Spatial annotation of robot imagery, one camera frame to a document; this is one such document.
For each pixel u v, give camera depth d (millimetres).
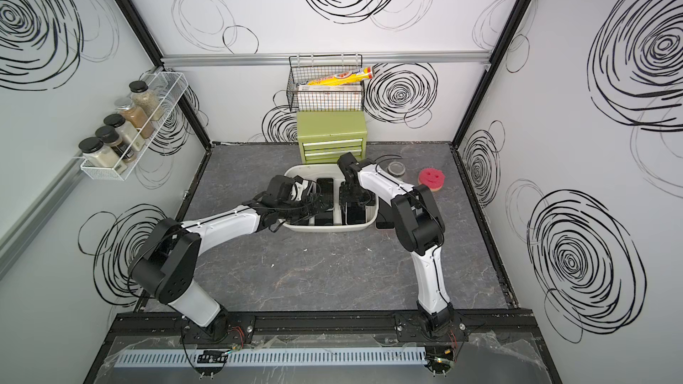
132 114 702
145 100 754
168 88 933
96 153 609
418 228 543
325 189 994
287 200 754
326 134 996
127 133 682
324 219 928
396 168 992
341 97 867
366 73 845
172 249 498
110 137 638
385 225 955
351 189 824
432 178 1051
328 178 1053
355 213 975
